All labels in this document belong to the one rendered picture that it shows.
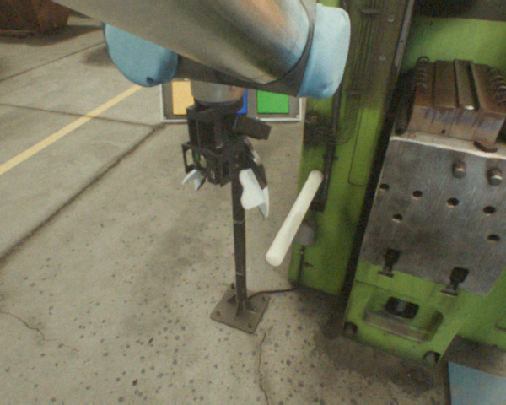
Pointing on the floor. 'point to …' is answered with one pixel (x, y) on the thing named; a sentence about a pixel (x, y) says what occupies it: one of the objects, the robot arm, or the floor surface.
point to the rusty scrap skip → (24, 18)
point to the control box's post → (239, 238)
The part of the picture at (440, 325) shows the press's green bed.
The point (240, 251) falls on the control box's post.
